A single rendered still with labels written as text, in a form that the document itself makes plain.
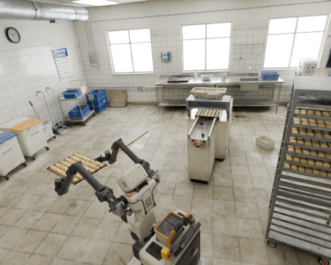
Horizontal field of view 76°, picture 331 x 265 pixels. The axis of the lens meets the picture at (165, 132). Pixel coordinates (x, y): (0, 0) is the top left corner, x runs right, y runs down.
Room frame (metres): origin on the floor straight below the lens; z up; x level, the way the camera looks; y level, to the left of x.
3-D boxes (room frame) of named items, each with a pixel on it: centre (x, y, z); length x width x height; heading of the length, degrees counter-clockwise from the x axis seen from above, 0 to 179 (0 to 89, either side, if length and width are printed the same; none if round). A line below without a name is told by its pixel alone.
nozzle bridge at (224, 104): (3.53, -0.78, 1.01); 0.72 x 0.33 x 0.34; 69
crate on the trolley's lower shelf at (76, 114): (5.91, 2.44, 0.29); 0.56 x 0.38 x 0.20; 174
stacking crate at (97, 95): (6.82, 2.15, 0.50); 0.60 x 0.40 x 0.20; 169
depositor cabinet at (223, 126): (3.97, -0.95, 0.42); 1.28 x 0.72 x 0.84; 159
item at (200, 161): (3.05, -0.60, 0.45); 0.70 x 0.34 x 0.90; 159
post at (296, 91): (1.61, -1.05, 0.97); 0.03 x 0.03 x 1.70; 61
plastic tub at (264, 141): (3.75, -2.01, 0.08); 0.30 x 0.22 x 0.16; 20
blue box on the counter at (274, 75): (5.74, -2.91, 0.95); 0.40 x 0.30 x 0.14; 79
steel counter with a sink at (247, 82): (6.07, -1.53, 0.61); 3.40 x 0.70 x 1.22; 76
